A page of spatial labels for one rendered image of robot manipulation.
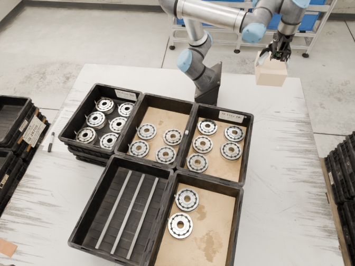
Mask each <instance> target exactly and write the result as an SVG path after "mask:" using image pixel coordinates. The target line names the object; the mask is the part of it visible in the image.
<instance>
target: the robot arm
mask: <svg viewBox="0 0 355 266"><path fill-rule="evenodd" d="M158 2H159V4H160V6H161V8H162V9H163V10H164V11H165V12H166V13H167V14H168V15H170V16H172V17H175V18H178V19H183V20H184V23H185V26H186V29H187V32H188V43H189V47H188V48H187V49H185V50H183V51H182V52H181V54H180V55H179V57H178V59H177V62H176V65H177V67H178V68H179V69H180V70H181V71H182V72H183V73H184V74H185V75H187V76H188V77H189V78H190V79H191V80H192V81H193V82H194V84H195V86H196V88H197V89H198V90H199V91H206V90H207V89H209V88H210V87H211V86H212V85H213V84H214V82H215V80H216V78H217V73H216V71H215V70H213V69H211V68H209V67H207V66H205V65H204V64H203V63H202V62H203V60H204V58H205V56H206V54H207V52H208V50H209V49H210V48H211V44H212V36H211V35H210V34H209V32H207V31H205V30H204V29H203V27H202V23H206V24H209V25H213V26H216V27H220V28H223V29H226V30H230V31H234V32H238V33H241V34H242V38H243V39H244V40H245V41H247V43H251V44H255V43H258V42H259V41H260V40H261V39H262V37H263V36H264V34H265V33H266V29H267V27H268V25H269V23H270V21H271V19H272V17H273V15H274V13H275V14H281V15H282V17H281V19H280V22H279V25H278V28H277V32H276V33H274V35H273V39H275V40H273V41H272V42H270V43H269V44H268V45H267V46H265V47H264V48H263V49H262V51H261V53H260V55H259V57H258V59H257V61H256V64H255V67H256V66H257V65H263V64H264V61H265V59H266V58H267V57H268V56H269V51H271V55H270V61H271V60H272V59H276V60H280V62H284V63H285V65H286V68H288V67H289V62H290V56H291V52H292V51H291V47H290V44H289V43H290V42H292V39H293V37H294V35H295V33H296V32H297V29H298V27H299V26H300V25H301V21H302V18H303V16H304V14H305V12H306V9H307V8H308V6H309V3H310V0H253V3H252V7H253V8H254V10H253V12H252V13H250V12H246V11H242V10H239V9H235V8H231V7H226V6H222V5H218V4H214V3H210V2H206V1H202V0H158Z"/></svg>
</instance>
